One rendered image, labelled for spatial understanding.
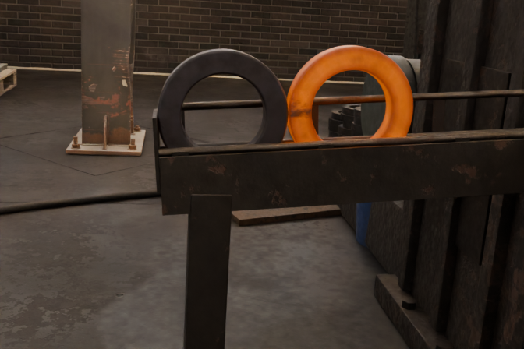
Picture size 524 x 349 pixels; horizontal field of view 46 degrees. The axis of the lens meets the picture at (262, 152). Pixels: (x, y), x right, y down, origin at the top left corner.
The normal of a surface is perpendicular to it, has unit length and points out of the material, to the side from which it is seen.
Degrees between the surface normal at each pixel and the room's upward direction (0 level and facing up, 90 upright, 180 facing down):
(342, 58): 90
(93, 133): 90
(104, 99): 90
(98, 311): 0
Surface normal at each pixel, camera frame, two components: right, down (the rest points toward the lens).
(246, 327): 0.06, -0.97
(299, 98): 0.14, 0.24
